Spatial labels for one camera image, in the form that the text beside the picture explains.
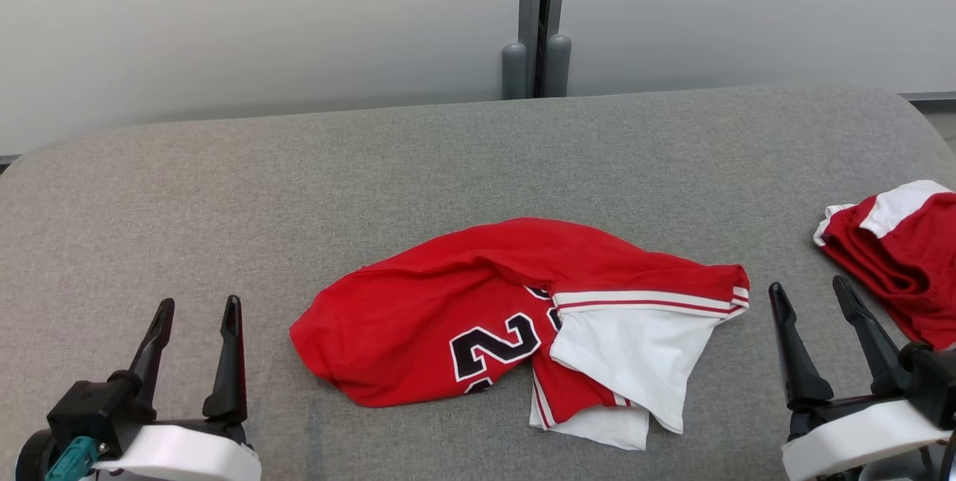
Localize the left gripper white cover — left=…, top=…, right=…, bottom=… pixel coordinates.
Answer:
left=93, top=295, right=263, bottom=481

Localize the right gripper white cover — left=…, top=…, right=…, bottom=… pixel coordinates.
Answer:
left=769, top=275, right=954, bottom=481

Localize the red shorts white trim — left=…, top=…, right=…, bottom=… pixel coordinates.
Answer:
left=813, top=179, right=956, bottom=351

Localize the red white number t-shirt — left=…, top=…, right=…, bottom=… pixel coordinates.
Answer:
left=289, top=217, right=751, bottom=452

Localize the left black cable teal plug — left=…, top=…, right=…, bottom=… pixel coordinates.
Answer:
left=45, top=435, right=102, bottom=481

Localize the grey partition post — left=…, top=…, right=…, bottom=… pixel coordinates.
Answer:
left=501, top=0, right=572, bottom=99

